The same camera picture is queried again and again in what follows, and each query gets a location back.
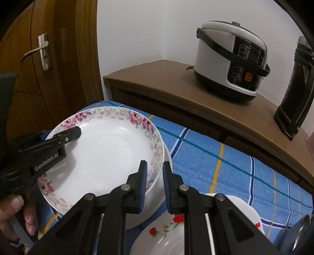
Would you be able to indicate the white rice cooker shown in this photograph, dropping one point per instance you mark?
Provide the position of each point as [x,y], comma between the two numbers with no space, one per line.
[213,61]

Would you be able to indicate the wooden door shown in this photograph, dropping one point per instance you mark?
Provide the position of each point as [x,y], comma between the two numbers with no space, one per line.
[61,85]

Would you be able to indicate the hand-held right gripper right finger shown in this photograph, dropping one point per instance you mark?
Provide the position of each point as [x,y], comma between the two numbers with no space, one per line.
[166,191]

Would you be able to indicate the steel bowl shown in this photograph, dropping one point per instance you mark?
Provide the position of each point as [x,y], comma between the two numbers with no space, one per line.
[300,235]

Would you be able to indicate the person's left hand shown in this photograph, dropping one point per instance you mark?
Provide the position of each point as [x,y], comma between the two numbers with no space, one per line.
[29,215]

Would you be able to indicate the tall black flask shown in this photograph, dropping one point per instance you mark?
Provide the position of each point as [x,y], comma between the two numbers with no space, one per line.
[296,98]

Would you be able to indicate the white plate edge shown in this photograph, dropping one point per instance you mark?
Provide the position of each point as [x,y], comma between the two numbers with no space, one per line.
[154,206]

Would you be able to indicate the red floral white plate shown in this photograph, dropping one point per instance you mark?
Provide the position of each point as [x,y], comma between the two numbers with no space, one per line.
[162,233]

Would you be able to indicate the wooden cabinet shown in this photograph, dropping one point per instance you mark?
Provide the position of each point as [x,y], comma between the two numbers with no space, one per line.
[171,81]

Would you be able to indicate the pink floral plate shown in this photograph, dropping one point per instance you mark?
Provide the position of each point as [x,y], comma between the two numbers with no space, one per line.
[105,152]

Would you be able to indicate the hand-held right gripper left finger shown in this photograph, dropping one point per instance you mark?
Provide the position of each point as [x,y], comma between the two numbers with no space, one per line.
[143,191]

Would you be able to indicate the blue plaid cloth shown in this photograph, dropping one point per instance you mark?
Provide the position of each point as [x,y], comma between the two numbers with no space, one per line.
[220,166]

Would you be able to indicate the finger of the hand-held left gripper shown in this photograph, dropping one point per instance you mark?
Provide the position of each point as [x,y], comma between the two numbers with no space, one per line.
[71,134]

